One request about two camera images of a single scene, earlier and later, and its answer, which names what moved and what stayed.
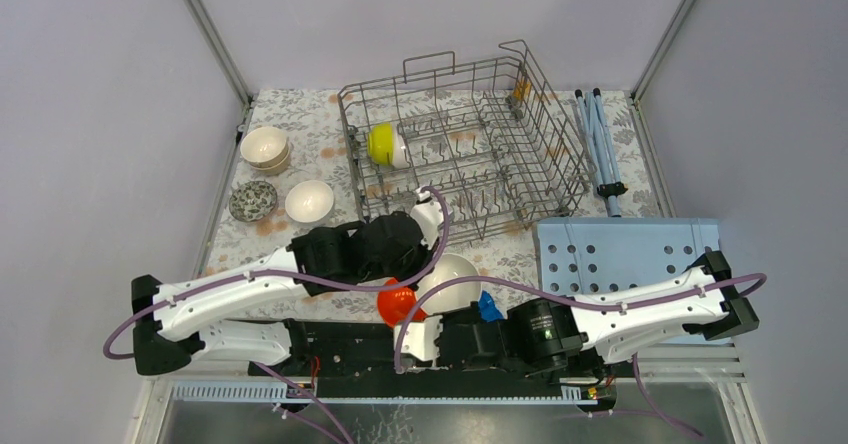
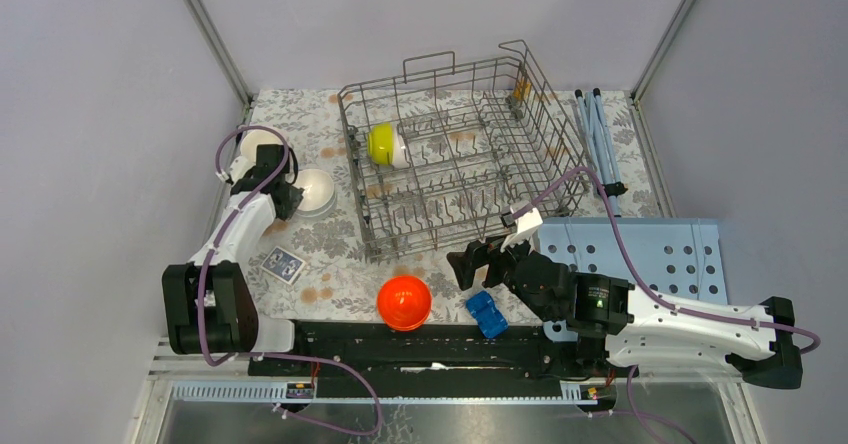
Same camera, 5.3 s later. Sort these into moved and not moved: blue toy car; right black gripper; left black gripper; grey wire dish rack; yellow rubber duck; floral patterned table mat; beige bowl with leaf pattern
Moved: left black gripper; right black gripper
Not moved: yellow rubber duck; beige bowl with leaf pattern; blue toy car; grey wire dish rack; floral patterned table mat
